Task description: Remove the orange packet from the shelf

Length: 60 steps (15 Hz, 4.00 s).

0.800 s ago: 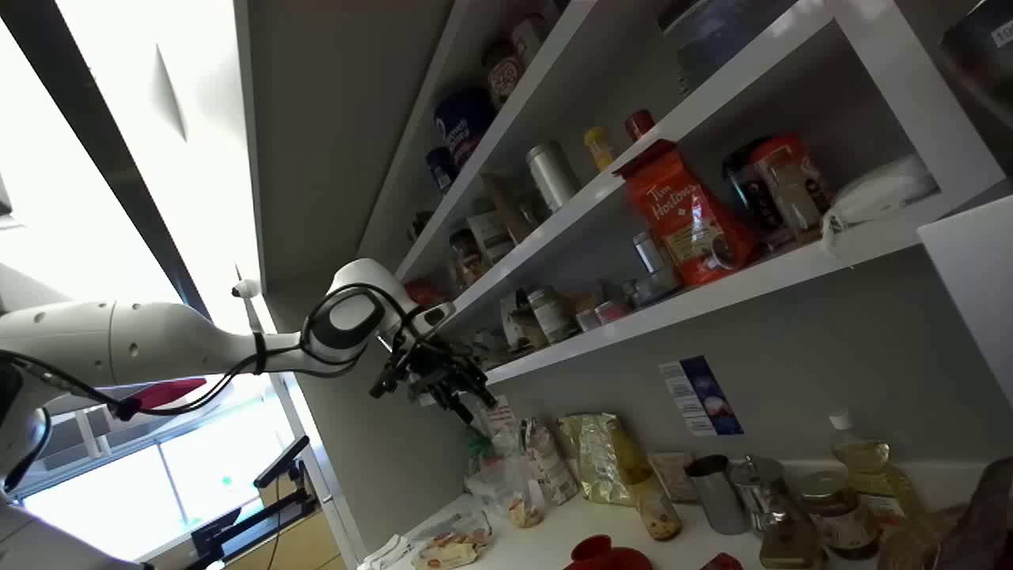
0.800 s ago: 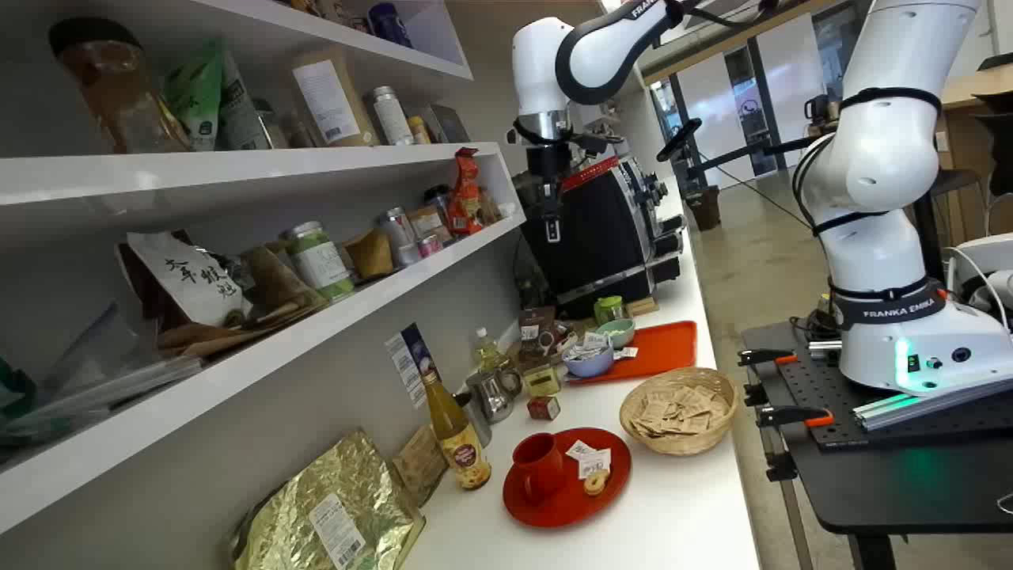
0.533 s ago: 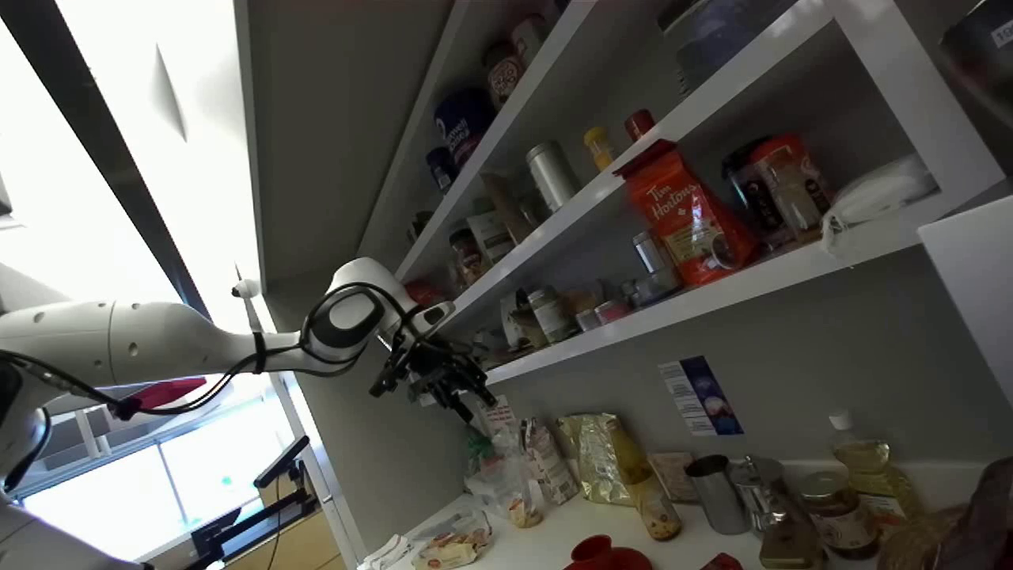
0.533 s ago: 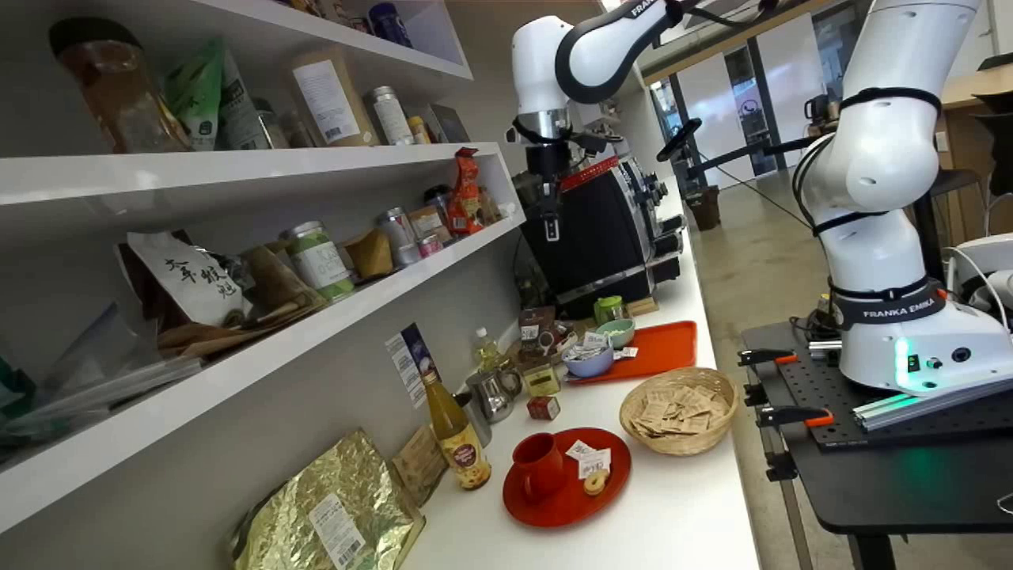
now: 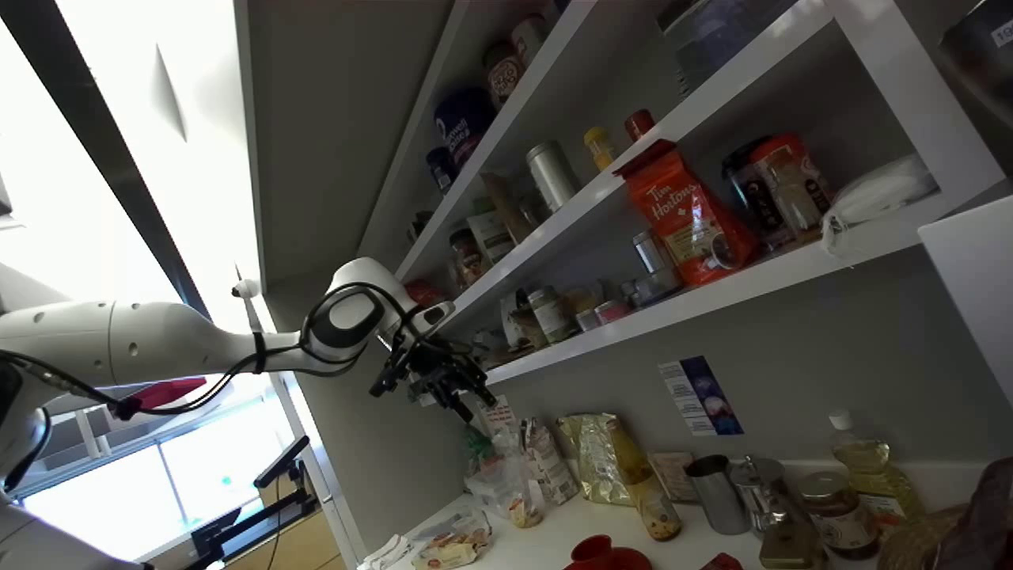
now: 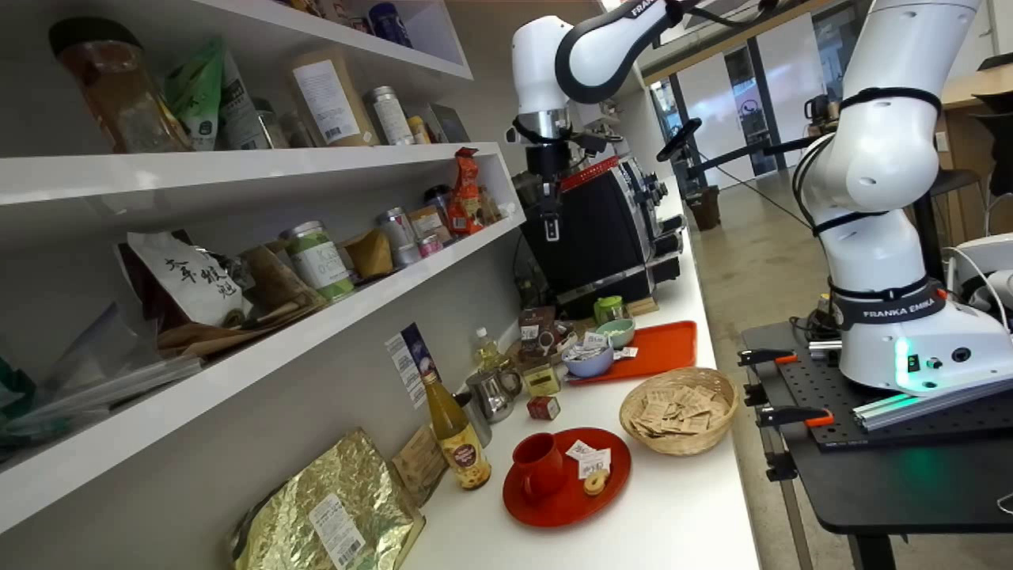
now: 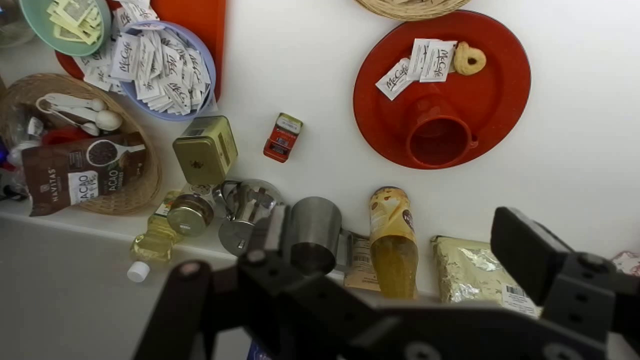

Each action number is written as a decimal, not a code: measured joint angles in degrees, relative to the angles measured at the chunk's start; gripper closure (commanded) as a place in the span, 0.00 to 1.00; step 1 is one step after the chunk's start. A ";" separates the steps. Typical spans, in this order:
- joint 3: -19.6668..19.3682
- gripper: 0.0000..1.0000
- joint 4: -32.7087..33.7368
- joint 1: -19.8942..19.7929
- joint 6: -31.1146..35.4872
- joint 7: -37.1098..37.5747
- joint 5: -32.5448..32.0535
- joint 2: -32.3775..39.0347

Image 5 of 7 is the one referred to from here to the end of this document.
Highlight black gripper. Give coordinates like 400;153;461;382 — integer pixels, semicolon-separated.
371;330;502;426

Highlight orange packet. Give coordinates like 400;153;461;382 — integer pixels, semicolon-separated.
619;140;761;292

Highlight clear snack packet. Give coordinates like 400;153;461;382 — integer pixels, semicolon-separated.
475;396;582;531

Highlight small pink packet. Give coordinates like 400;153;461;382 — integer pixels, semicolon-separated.
573;296;639;331

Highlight glass jar brown contents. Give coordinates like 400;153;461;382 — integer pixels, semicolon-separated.
496;292;547;359

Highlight red round container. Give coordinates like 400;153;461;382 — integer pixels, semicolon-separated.
401;275;452;314

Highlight jar with green white label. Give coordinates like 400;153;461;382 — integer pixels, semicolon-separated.
526;286;581;348

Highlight dark jar with label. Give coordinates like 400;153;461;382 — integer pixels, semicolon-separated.
448;225;495;293

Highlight clear plastic food container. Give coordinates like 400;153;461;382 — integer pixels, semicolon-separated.
409;502;502;570

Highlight gold foil bag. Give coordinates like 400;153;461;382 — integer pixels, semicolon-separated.
552;408;659;509

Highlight white labelled jar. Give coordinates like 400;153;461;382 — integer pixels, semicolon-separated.
465;203;520;270

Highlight kraft brown box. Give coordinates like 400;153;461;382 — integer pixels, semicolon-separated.
481;172;545;246

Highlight red cup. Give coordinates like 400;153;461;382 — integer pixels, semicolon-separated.
567;531;619;564

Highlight black metal stand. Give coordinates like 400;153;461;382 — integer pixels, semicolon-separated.
182;432;322;570

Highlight small dark blue can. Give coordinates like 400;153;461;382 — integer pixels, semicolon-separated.
423;142;462;197

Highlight silver can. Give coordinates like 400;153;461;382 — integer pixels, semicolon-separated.
630;228;687;310

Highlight red plate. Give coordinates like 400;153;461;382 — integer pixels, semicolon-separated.
567;540;659;570

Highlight pale cylindrical canister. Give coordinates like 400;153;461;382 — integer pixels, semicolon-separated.
524;135;582;216

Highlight large dark blue can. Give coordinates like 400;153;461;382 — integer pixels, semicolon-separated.
432;83;502;172

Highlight metal cup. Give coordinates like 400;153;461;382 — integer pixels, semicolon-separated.
683;452;753;539

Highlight small yellow container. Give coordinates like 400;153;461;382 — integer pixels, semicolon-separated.
581;124;625;173

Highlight red elongated object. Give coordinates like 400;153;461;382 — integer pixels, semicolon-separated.
125;374;214;419

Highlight small red topped container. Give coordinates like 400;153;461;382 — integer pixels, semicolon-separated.
621;105;659;142

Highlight jar with red label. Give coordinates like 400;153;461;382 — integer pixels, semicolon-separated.
481;38;529;111

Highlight tall glass metal container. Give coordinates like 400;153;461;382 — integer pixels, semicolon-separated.
726;452;831;570

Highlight dark lidded jar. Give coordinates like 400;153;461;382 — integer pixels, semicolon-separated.
718;146;798;252

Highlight jar with pale lid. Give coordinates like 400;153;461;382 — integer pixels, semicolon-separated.
509;11;555;70

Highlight red lidded jar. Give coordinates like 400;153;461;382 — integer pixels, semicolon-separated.
750;134;840;238

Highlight glass jar dark lid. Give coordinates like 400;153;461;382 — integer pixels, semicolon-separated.
796;470;888;564

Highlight clear bottle yellow oil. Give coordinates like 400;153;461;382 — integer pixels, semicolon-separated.
824;406;933;531

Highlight black window beam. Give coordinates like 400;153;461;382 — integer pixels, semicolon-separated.
0;0;214;317

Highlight dark round bowl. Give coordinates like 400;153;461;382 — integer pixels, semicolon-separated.
656;0;800;95

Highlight white plastic bag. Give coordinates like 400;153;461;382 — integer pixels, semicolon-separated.
821;153;943;242

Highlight brown rounded object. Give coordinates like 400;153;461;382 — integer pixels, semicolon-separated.
930;452;1013;570

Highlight blue and white wall card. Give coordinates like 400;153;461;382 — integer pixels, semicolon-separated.
656;350;749;443

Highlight white wall shelf unit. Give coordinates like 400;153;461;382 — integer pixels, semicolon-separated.
232;0;1013;388

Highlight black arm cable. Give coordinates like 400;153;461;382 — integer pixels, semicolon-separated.
0;282;428;500

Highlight white wall cabinet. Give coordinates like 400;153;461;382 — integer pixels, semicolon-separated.
914;194;1013;410

